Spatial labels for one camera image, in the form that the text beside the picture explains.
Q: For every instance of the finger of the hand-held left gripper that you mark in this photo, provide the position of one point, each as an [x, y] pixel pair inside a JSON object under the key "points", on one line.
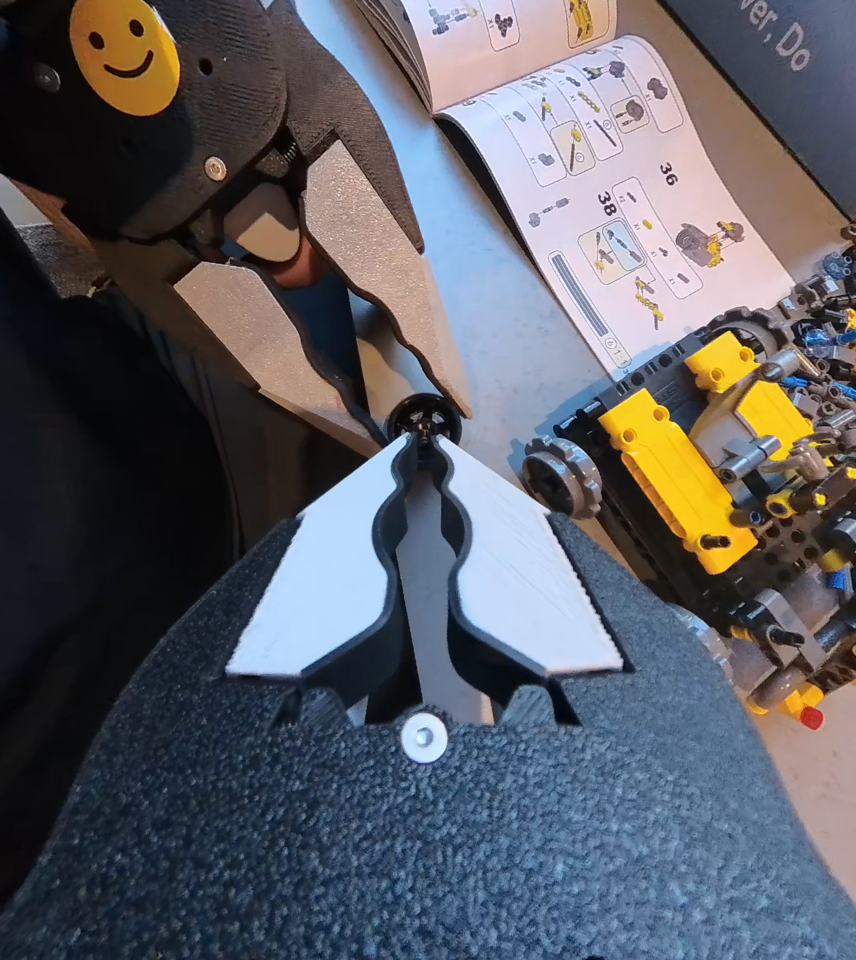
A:
{"points": [[390, 255], [247, 330]]}

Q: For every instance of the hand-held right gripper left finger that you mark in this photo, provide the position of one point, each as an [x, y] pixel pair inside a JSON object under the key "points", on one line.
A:
{"points": [[308, 592]]}

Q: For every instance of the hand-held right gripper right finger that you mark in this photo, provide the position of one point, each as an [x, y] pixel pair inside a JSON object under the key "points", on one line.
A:
{"points": [[525, 585]]}

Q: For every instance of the black toy wheel rim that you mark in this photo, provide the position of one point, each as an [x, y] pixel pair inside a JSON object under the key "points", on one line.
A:
{"points": [[435, 420]]}

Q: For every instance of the grey desk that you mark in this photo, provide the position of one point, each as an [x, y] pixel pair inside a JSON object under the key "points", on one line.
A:
{"points": [[518, 300]]}

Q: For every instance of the person's left hand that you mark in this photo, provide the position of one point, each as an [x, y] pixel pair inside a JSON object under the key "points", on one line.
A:
{"points": [[300, 266]]}

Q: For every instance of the yellow black toy vehicle model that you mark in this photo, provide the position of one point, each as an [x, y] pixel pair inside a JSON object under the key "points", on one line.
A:
{"points": [[668, 465]]}

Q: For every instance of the toy instruction booklet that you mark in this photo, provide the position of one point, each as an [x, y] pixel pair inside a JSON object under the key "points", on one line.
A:
{"points": [[660, 225]]}

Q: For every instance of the dark grey cardboard box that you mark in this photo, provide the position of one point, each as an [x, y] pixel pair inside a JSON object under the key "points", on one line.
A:
{"points": [[848, 112]]}

